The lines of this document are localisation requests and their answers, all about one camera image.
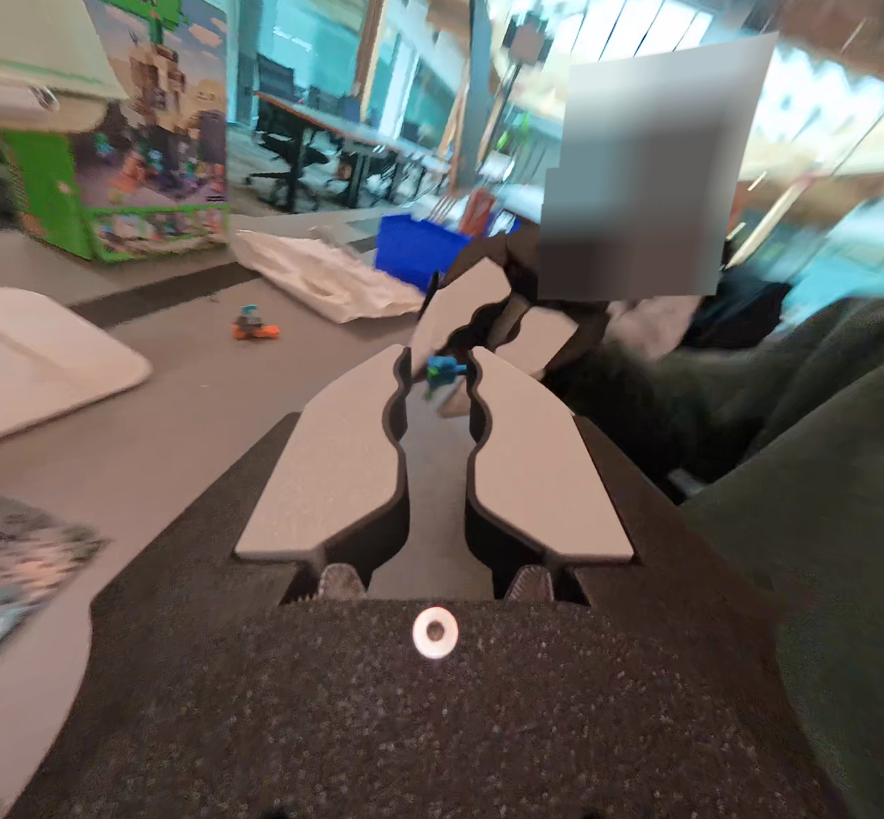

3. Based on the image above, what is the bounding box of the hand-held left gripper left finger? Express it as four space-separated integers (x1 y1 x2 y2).
235 344 413 592

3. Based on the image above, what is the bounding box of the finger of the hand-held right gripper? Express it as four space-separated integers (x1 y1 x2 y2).
492 308 581 379
411 256 526 381

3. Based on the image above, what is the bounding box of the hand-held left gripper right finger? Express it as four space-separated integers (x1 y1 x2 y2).
465 346 635 595

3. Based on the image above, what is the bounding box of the blue toy figure torso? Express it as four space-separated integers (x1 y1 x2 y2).
423 353 472 400

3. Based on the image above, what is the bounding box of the person's right forearm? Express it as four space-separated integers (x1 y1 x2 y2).
552 294 884 482

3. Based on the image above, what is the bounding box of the grey desk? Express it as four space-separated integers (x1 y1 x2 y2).
0 211 692 792

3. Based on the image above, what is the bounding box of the wood-edged background desk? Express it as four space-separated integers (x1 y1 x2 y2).
254 93 453 212

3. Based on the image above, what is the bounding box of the blue plastic bin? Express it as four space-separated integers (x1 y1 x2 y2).
376 213 476 291

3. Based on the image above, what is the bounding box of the orange box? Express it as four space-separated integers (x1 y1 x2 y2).
461 189 500 234

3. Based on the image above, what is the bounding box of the white paper bag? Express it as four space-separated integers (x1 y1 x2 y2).
231 231 425 324

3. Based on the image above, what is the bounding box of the small orange brick figure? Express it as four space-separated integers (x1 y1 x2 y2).
231 304 282 341

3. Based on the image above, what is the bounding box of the grey brick building model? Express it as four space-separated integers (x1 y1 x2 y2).
0 496 108 647

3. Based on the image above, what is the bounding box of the green toy box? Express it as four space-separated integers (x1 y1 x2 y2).
0 0 230 264

